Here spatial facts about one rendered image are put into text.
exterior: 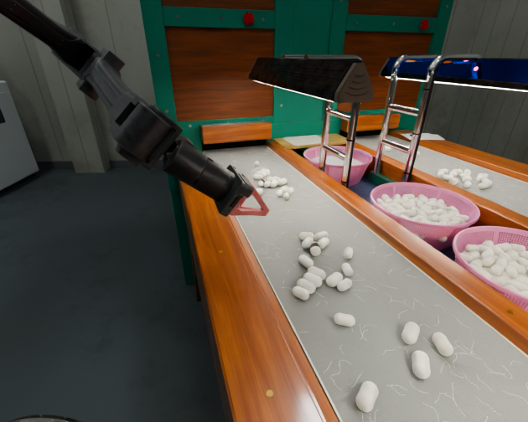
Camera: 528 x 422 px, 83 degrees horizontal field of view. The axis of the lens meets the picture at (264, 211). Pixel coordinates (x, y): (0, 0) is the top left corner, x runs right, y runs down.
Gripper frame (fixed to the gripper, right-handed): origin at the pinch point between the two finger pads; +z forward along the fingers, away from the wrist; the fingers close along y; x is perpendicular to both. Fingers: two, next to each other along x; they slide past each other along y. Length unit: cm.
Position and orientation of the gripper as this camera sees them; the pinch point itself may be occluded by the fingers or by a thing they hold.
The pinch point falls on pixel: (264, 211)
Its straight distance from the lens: 56.3
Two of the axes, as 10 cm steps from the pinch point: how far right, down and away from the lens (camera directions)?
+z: 7.4, 4.5, 4.9
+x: -6.0, 7.8, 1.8
